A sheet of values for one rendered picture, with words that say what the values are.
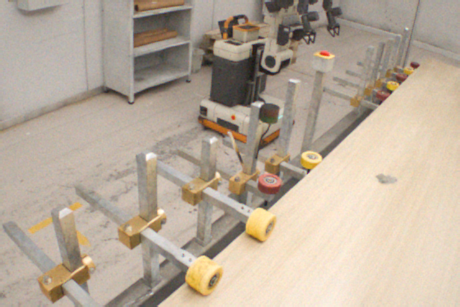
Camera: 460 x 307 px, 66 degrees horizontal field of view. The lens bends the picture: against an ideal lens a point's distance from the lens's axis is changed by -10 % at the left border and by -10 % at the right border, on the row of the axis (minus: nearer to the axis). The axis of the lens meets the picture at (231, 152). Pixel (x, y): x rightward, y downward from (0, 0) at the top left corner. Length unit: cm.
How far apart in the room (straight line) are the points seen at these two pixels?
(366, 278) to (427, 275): 20
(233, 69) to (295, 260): 230
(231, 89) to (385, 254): 233
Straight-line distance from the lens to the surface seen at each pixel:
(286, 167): 161
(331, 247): 116
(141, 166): 97
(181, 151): 156
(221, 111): 334
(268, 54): 318
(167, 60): 477
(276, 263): 108
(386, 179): 153
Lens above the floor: 167
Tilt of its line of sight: 31 degrees down
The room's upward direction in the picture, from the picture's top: 6 degrees clockwise
